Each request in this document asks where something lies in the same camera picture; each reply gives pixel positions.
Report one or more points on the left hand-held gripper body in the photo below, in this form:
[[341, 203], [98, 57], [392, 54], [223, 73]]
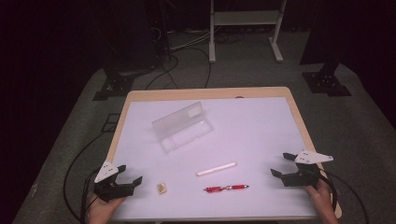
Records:
[[112, 190]]

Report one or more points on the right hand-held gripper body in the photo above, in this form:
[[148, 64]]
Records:
[[306, 179]]

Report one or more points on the small tan eraser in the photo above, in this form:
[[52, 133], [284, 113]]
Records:
[[162, 188]]

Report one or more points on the red pen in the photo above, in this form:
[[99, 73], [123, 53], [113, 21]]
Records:
[[225, 188]]

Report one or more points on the white pen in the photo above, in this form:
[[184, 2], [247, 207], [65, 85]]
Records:
[[216, 169]]

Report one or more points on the clear plastic pencil case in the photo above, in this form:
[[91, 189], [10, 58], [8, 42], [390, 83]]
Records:
[[182, 129]]

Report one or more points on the person's left hand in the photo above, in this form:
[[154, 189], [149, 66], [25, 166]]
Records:
[[101, 211]]

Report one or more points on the person's right hand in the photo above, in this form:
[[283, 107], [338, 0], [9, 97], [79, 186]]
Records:
[[322, 197]]

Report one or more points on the white table mat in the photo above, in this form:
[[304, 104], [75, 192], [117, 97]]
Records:
[[243, 130]]

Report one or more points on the black stand base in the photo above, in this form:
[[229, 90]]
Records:
[[115, 85], [327, 82]]

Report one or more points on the dark equipment rack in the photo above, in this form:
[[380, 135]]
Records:
[[137, 34]]

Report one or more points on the white metal stand frame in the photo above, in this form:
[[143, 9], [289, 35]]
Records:
[[244, 18]]

